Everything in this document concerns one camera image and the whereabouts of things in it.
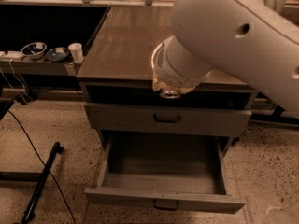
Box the black floor cable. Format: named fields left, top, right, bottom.
left=6, top=109, right=77, bottom=224

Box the white power strip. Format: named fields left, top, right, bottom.
left=0, top=51, right=23, bottom=60

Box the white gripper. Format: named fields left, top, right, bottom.
left=151, top=36, right=212, bottom=94

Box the dark blue bowl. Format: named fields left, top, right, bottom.
left=46, top=47, right=69, bottom=62

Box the open lower grey drawer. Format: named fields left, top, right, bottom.
left=85, top=132, right=245, bottom=214

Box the black metal stand leg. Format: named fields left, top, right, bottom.
left=21, top=142, right=64, bottom=224

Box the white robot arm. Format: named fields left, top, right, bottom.
left=151, top=0, right=299, bottom=116

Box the closed upper grey drawer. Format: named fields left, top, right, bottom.
left=84, top=103, right=251, bottom=136

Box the grey side shelf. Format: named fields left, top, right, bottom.
left=0, top=60, right=80, bottom=76

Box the grey drawer cabinet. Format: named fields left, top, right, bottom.
left=77, top=6, right=256, bottom=150

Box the white paper cup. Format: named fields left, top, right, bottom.
left=68, top=43, right=84, bottom=63

